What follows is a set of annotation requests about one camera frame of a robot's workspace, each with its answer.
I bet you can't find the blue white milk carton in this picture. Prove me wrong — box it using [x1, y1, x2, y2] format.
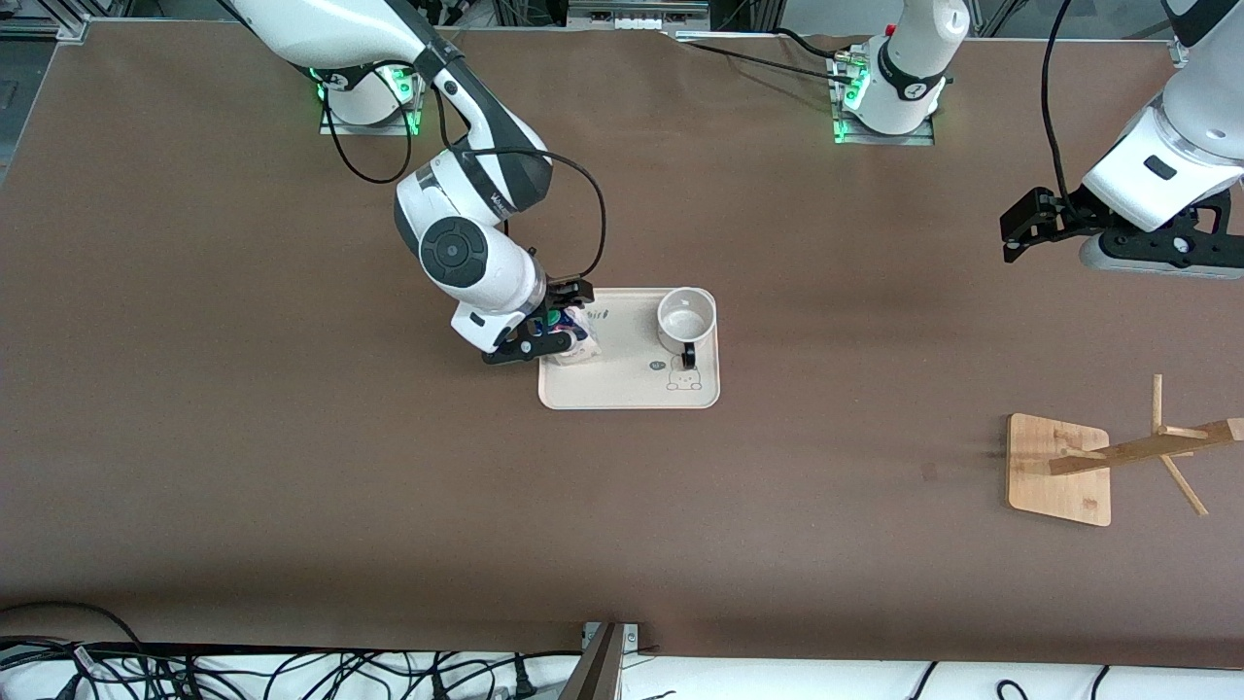
[539, 303, 602, 368]

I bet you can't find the white smiley cup black handle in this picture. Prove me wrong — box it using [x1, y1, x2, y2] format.
[656, 288, 718, 370]

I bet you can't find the beige rabbit print tray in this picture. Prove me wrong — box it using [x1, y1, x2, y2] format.
[538, 287, 721, 411]

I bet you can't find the wooden mug tree stand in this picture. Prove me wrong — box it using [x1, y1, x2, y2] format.
[1006, 374, 1244, 528]

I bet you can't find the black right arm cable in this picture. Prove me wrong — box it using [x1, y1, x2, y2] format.
[324, 58, 607, 283]

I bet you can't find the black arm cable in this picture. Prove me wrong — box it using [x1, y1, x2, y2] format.
[1042, 0, 1075, 215]
[324, 58, 607, 283]

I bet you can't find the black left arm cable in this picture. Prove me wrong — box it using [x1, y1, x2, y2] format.
[1042, 0, 1075, 215]

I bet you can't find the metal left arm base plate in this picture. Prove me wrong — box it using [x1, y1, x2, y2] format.
[831, 53, 936, 147]

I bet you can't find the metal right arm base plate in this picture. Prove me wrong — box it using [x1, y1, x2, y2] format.
[319, 68, 421, 137]

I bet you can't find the black base power cable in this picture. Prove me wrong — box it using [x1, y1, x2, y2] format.
[673, 29, 856, 88]

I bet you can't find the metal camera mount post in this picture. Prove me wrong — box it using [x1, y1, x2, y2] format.
[559, 622, 640, 700]

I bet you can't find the black arched floor cable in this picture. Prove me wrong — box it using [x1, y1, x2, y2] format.
[0, 601, 147, 672]

